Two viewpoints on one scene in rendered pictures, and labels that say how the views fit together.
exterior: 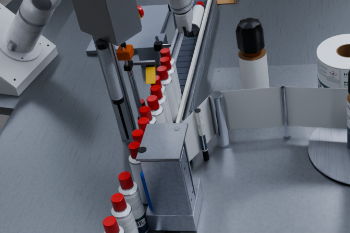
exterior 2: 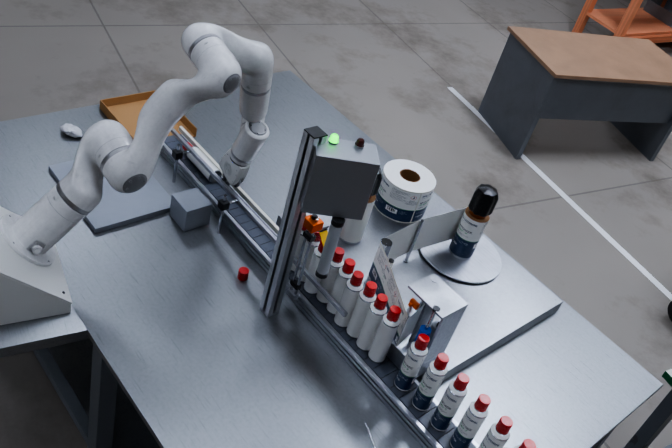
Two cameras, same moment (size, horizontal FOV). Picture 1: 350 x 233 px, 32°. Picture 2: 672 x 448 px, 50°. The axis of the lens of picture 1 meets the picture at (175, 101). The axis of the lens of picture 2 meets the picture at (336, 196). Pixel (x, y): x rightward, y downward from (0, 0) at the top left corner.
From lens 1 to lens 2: 1.87 m
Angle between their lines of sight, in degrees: 53
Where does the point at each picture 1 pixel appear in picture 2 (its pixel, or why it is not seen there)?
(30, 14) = (91, 200)
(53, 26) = not seen: outside the picture
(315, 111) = (432, 233)
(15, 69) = (53, 278)
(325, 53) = (398, 182)
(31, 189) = (240, 405)
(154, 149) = (443, 304)
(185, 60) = (240, 213)
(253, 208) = not seen: hidden behind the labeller
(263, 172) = not seen: hidden behind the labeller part
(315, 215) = (487, 314)
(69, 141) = (212, 340)
